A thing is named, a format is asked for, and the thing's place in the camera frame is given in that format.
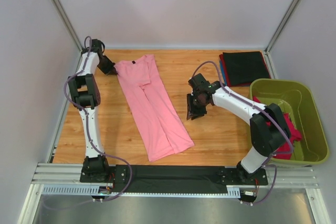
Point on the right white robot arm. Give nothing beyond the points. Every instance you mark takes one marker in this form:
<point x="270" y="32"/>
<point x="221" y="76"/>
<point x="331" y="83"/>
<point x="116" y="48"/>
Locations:
<point x="240" y="106"/>

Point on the pink t-shirt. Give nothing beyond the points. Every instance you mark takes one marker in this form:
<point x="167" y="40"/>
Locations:
<point x="158" y="123"/>

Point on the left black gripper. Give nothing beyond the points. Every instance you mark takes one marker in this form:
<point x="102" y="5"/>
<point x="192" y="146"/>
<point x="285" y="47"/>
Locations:
<point x="105" y="64"/>

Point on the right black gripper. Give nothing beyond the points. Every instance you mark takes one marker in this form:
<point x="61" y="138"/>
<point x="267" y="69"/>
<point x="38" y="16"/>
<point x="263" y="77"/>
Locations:
<point x="196" y="108"/>

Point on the left aluminium frame post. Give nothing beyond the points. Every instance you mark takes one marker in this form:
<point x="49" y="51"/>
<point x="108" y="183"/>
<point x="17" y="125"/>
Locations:
<point x="66" y="21"/>

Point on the slotted grey cable duct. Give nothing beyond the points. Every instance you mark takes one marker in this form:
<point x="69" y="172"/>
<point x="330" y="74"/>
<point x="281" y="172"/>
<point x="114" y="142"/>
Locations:
<point x="88" y="190"/>

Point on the folded blue t-shirt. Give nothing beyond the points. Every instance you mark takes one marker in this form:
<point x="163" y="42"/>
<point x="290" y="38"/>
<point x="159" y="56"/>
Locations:
<point x="223" y="73"/>

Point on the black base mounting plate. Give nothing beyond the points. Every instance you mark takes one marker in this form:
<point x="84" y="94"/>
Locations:
<point x="175" y="179"/>

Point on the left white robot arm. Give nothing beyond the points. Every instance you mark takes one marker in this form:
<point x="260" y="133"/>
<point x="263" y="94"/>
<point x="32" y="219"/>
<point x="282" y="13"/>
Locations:
<point x="81" y="90"/>

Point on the aluminium frame post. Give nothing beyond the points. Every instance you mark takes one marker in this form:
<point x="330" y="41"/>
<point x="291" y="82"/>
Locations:
<point x="66" y="21"/>
<point x="284" y="21"/>

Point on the olive green plastic bin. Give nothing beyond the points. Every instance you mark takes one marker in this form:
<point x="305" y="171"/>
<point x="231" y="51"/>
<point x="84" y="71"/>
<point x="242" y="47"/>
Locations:
<point x="295" y="99"/>

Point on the right aluminium frame post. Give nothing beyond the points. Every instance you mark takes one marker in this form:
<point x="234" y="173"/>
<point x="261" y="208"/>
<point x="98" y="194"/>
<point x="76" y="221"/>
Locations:
<point x="284" y="21"/>

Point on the magenta t-shirt in bin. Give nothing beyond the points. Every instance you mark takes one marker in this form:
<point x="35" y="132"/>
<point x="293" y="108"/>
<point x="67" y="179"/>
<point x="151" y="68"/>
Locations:
<point x="273" y="133"/>

